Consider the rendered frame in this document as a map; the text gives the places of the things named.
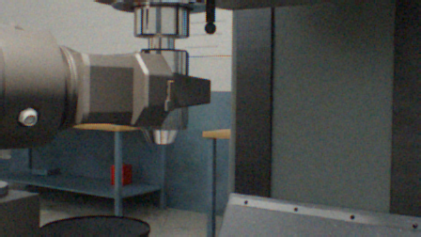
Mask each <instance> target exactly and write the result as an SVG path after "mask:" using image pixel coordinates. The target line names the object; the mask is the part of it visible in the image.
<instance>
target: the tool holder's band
mask: <svg viewBox="0 0 421 237"><path fill-rule="evenodd" d="M134 53H143V54H153V55H163V57H164V59H165V60H168V61H184V62H189V52H187V51H186V50H181V49H136V50H135V51H134Z"/></svg>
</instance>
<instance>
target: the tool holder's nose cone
mask: <svg viewBox="0 0 421 237"><path fill-rule="evenodd" d="M142 132H143V134H144V135H145V137H146V140H147V141H148V143H154V144H168V143H173V142H175V139H176V137H177V136H178V133H179V131H144V130H142Z"/></svg>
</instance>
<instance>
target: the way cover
mask: <svg viewBox="0 0 421 237"><path fill-rule="evenodd" d="M262 199H263V200H262ZM235 201H236V204H235ZM253 205H254V207H253ZM314 206H315V208H314V209H312V208H313V207H314ZM236 208H237V209H236ZM327 211H329V212H327ZM252 212H253V213H252ZM252 214H253V215H252ZM256 214H257V215H256ZM319 215H320V217H319ZM245 216H247V218H244V217H245ZM401 216H403V217H402V218H400V217H401ZM277 217H278V218H277ZM259 220H261V221H262V222H260V221H259ZM345 220H346V222H345ZM351 220H352V221H351ZM254 221H255V222H256V224H255V223H254ZM349 221H350V224H349ZM408 221H411V222H408ZM414 224H415V225H414ZM232 226H233V227H232ZM336 226H337V227H336ZM346 226H350V227H347V228H346ZM237 227H238V228H237ZM279 227H280V228H279ZM370 229H371V230H370ZM400 229H401V231H399V230H400ZM267 230H268V232H267ZM279 230H280V231H279ZM278 231H279V232H278ZM352 231H354V233H351V232H352ZM408 231H409V232H411V233H408ZM329 232H331V233H332V234H330V233H329ZM244 233H245V234H246V235H244ZM377 233H378V234H380V235H378V234H377ZM295 234H298V235H296V237H361V236H362V237H409V236H410V237H421V218H420V217H415V216H405V215H399V214H393V213H378V212H373V211H363V210H357V209H346V208H341V207H336V206H325V205H320V204H315V203H303V202H299V201H293V200H283V199H277V198H271V197H256V196H251V195H240V194H237V195H236V194H234V193H230V192H229V194H228V196H227V202H226V206H225V212H224V215H223V218H222V223H221V226H220V228H219V233H218V236H217V237H293V236H294V235H295Z"/></svg>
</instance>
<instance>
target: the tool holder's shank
mask: <svg viewBox="0 0 421 237"><path fill-rule="evenodd" d="M143 39H146V40H148V48H149V49H175V40H180V37H172V36H145V37H143Z"/></svg>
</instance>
